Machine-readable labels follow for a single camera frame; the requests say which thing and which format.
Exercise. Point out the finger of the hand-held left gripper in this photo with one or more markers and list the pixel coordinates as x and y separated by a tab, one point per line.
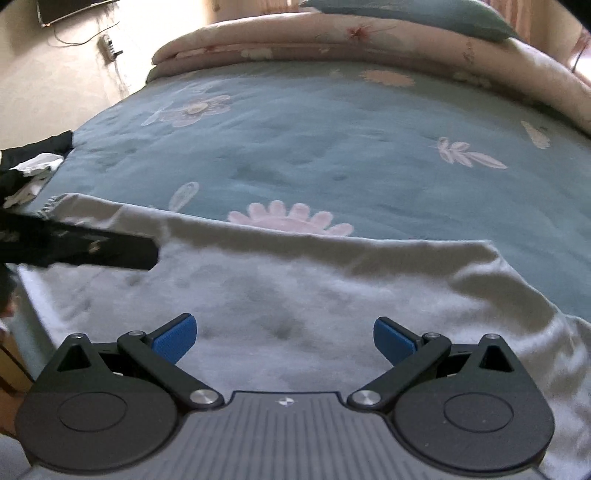
120	251

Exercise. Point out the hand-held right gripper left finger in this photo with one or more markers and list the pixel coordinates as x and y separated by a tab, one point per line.
178	339

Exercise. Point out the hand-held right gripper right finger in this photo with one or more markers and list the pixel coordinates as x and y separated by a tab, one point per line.
395	339

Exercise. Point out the black and white clothes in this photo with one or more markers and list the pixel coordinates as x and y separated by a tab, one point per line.
27	147

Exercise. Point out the teal floral bed sheet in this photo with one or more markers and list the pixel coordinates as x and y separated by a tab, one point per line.
323	152

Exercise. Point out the pink floral folded quilt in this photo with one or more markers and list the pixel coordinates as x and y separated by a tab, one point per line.
277	37

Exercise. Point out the teal pillow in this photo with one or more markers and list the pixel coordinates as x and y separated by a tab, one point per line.
415	16

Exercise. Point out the pink patterned curtain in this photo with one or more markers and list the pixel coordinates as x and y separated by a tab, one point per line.
545	18

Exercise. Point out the wall power strip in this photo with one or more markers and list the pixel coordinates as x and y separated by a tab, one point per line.
108	46

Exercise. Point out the black wall television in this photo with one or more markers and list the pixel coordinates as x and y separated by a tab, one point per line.
69	11

